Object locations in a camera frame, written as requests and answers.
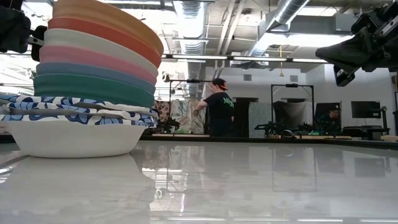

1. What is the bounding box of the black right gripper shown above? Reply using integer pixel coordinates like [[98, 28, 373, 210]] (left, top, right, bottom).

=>
[[315, 2, 398, 88]]

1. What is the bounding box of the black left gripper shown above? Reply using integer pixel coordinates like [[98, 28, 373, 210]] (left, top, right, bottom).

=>
[[0, 0, 47, 62]]

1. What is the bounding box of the white plastic bowl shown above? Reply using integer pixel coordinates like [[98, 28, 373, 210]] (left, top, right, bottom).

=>
[[43, 28, 159, 77]]

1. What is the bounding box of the pink plastic bowl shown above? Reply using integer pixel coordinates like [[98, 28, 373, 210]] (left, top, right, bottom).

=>
[[39, 45, 158, 85]]

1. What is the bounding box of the blue floral paper bowl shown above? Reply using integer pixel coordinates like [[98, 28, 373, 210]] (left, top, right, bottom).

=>
[[0, 101, 159, 122], [0, 114, 158, 159], [0, 93, 156, 113]]

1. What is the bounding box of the blue plastic bowl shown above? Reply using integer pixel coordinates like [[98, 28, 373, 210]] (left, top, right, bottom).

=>
[[35, 62, 157, 95]]

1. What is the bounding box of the green plastic bowl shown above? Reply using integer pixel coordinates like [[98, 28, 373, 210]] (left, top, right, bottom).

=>
[[33, 73, 155, 109]]

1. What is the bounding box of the yellow-tan plastic bowl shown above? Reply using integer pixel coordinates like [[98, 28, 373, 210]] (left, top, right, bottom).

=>
[[52, 0, 165, 57]]

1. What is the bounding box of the red-orange plastic bowl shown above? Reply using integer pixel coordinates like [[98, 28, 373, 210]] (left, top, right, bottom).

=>
[[47, 17, 162, 69]]

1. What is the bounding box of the black computer monitor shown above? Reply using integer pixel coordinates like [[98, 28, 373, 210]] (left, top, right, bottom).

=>
[[351, 100, 382, 119], [314, 101, 342, 120]]

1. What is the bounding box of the person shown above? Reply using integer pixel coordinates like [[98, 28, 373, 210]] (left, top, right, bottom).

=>
[[194, 77, 236, 138], [322, 105, 342, 133]]

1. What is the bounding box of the black desk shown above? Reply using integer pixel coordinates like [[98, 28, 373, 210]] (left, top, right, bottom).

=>
[[341, 124, 391, 141]]

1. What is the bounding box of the teal patterned panel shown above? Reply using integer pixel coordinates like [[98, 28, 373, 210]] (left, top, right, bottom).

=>
[[248, 101, 273, 138]]

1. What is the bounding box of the black partition panel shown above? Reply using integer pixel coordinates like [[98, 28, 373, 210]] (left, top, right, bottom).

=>
[[233, 96, 250, 138]]

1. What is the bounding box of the brown patterned cloth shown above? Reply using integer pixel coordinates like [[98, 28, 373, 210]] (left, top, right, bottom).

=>
[[154, 99, 171, 134]]

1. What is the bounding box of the pale patterned cloth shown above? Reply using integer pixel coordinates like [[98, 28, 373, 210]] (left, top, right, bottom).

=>
[[169, 98, 206, 134]]

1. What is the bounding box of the wooden board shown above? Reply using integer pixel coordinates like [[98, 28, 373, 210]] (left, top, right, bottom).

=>
[[152, 133, 211, 138]]

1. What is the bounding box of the black metal station frame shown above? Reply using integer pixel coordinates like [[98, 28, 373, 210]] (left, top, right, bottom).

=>
[[270, 83, 315, 138], [169, 78, 218, 138]]

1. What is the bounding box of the yellow hanging cord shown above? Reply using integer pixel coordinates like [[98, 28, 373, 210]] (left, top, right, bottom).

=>
[[279, 45, 285, 78]]

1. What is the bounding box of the wide silver ventilation duct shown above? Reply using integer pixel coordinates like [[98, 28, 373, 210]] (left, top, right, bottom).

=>
[[247, 0, 308, 57]]

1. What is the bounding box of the black table edge frame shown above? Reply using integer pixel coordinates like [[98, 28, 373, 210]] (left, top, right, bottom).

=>
[[139, 134, 398, 149]]

